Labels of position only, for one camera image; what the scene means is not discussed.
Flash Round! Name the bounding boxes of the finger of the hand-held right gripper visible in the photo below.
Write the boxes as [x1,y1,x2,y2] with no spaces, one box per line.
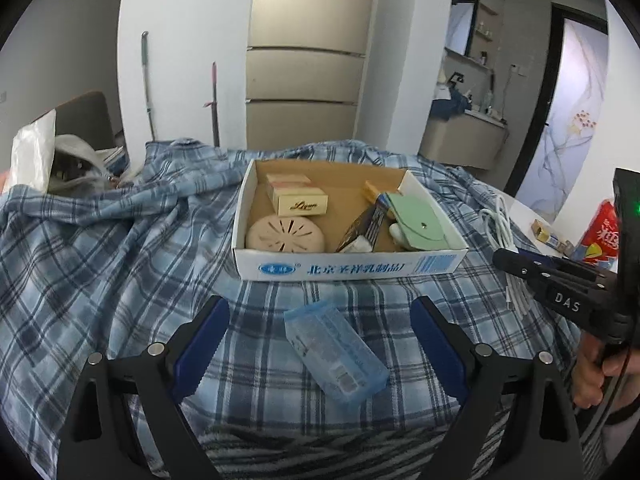
[492,248,608,333]
[517,247,621,286]

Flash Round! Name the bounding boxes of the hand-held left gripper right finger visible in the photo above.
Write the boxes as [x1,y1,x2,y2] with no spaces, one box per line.
[410,296,585,480]

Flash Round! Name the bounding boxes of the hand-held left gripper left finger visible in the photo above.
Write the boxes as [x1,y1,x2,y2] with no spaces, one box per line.
[56,296,231,480]

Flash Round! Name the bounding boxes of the white cable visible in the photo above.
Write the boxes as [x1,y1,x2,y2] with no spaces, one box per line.
[479,195,531,317]

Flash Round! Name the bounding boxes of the translucent blue plastic case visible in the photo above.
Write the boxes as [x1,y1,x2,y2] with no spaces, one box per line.
[284,300,391,403]

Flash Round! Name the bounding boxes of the shallow cardboard box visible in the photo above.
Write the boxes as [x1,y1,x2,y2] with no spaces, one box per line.
[232,159,470,283]

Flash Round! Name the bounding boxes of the green pouch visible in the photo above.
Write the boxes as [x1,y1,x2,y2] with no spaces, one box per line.
[385,191,451,251]

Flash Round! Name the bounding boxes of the dark snack packet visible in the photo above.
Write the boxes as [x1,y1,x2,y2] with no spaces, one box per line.
[334,200,390,254]

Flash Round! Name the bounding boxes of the cream small box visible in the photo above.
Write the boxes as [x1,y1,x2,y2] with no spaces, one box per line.
[272,187,329,218]

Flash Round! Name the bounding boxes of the pink small box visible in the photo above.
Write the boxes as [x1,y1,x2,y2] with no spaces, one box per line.
[265,173,309,196]

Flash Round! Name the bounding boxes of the person's right hand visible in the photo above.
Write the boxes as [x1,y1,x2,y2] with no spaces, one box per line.
[572,330,636,408]

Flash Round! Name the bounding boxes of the small gold pack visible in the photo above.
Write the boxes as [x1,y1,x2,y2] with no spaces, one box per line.
[531,219,576,258]

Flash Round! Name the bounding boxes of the red snack bag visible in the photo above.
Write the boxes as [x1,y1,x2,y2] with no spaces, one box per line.
[575,199,621,263]

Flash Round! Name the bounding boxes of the blue plaid shirt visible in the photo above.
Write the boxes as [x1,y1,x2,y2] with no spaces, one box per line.
[0,137,596,480]

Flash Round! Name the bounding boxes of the marble pattern door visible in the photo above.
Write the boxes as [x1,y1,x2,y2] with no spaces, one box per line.
[515,15,608,216]

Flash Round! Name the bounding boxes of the round beige air freshener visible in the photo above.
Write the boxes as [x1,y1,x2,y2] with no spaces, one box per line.
[246,214,326,252]

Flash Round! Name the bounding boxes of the grey striped cloth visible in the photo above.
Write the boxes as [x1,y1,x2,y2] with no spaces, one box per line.
[200,422,501,480]

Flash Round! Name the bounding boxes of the beige vanity cabinet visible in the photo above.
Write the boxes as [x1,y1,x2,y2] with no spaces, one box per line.
[419,110,510,171]

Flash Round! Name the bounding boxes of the dark blue clothing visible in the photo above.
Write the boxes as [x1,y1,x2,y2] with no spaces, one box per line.
[432,87,471,121]

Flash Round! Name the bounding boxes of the bathroom mirror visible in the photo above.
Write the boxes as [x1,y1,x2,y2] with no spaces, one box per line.
[446,2,476,56]

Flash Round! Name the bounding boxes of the grey chair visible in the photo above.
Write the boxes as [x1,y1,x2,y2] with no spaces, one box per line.
[54,91,126,153]

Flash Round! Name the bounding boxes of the beige refrigerator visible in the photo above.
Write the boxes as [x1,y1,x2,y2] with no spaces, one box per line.
[246,0,376,151]

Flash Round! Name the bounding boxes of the grey mop handle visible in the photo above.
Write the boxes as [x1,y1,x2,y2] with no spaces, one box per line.
[141,31,157,142]

